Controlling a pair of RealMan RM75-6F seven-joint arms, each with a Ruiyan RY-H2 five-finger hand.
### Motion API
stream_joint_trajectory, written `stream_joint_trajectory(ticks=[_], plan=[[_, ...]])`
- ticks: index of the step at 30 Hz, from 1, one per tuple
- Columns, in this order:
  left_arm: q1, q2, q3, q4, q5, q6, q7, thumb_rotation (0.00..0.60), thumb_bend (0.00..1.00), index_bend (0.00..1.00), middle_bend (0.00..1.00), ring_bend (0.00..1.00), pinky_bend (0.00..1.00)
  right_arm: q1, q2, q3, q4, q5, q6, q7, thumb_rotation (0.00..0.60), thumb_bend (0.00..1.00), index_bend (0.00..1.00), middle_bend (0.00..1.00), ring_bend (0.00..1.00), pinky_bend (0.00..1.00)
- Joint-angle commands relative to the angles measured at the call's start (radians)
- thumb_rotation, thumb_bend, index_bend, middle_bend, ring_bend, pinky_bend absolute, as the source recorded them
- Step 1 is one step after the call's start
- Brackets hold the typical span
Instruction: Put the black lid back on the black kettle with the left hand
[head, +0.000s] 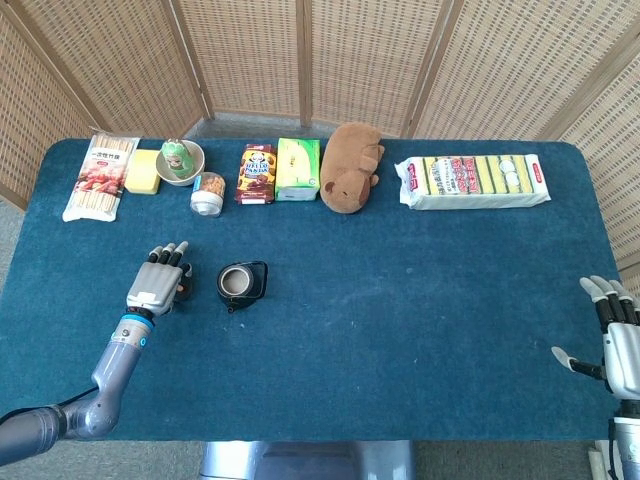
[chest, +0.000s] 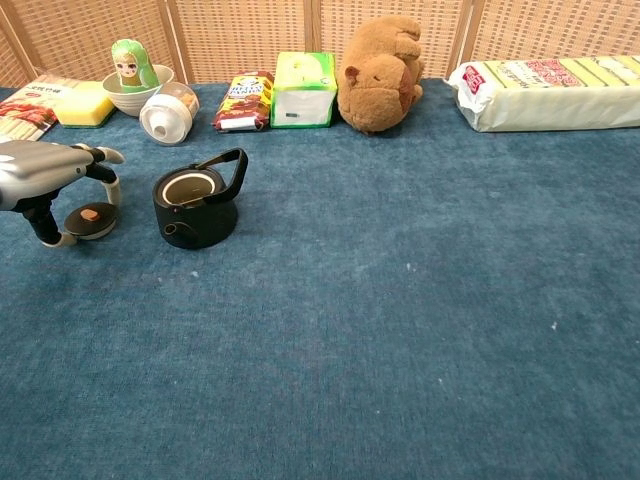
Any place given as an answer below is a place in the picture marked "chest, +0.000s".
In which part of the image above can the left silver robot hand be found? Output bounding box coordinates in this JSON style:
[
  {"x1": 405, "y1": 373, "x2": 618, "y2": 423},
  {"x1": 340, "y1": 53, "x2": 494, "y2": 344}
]
[{"x1": 0, "y1": 139, "x2": 126, "y2": 249}]

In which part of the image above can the black teapot lid wooden knob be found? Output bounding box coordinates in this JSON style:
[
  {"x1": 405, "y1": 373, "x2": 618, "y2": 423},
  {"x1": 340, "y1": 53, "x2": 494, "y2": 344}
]
[{"x1": 63, "y1": 201, "x2": 120, "y2": 242}]

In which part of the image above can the clear plastic jar white lid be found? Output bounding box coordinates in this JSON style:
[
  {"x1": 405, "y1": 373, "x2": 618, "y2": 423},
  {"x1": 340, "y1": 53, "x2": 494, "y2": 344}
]
[{"x1": 139, "y1": 81, "x2": 201, "y2": 146}]

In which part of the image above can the flat food package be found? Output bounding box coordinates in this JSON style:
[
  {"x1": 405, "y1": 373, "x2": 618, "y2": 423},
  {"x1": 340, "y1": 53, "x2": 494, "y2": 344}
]
[{"x1": 0, "y1": 72, "x2": 81, "y2": 144}]

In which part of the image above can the yellow green sponge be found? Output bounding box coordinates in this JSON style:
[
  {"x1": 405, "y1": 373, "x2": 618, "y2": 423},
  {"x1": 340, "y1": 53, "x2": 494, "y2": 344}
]
[{"x1": 53, "y1": 80, "x2": 118, "y2": 130}]

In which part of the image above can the white ceramic bowl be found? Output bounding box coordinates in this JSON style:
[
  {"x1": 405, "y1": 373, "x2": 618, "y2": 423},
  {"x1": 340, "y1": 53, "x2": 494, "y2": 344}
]
[{"x1": 102, "y1": 63, "x2": 177, "y2": 118}]

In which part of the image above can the green matryoshka doll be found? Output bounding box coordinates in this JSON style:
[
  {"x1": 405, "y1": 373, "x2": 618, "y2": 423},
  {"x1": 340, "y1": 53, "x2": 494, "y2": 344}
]
[{"x1": 110, "y1": 38, "x2": 161, "y2": 93}]

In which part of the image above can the hello panda snack bag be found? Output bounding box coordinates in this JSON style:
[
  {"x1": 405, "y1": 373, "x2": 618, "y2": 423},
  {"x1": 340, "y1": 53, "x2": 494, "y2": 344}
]
[{"x1": 213, "y1": 70, "x2": 276, "y2": 133}]

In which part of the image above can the woven rattan folding screen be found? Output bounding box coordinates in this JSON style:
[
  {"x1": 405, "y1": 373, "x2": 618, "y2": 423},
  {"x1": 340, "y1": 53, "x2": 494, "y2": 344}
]
[{"x1": 0, "y1": 0, "x2": 640, "y2": 90}]

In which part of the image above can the green tissue box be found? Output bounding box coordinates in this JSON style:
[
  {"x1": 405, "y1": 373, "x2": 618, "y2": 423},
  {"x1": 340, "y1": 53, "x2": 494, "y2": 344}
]
[{"x1": 270, "y1": 51, "x2": 338, "y2": 129}]

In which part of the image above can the blue table cloth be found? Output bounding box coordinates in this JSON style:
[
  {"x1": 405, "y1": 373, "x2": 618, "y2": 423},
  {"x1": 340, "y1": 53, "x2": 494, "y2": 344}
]
[{"x1": 0, "y1": 78, "x2": 640, "y2": 480}]

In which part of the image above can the brown capybara plush toy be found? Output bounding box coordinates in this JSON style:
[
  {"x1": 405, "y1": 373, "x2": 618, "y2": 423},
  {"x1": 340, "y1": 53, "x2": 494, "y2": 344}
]
[{"x1": 336, "y1": 14, "x2": 426, "y2": 137}]

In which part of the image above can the yellow striped tissue pack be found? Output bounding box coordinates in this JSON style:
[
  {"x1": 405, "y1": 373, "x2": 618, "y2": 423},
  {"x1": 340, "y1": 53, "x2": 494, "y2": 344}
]
[{"x1": 444, "y1": 55, "x2": 640, "y2": 134}]

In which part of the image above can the black teapot with handle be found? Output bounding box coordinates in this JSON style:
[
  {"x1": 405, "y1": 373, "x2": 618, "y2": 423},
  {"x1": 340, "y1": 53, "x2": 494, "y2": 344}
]
[{"x1": 152, "y1": 147, "x2": 250, "y2": 250}]

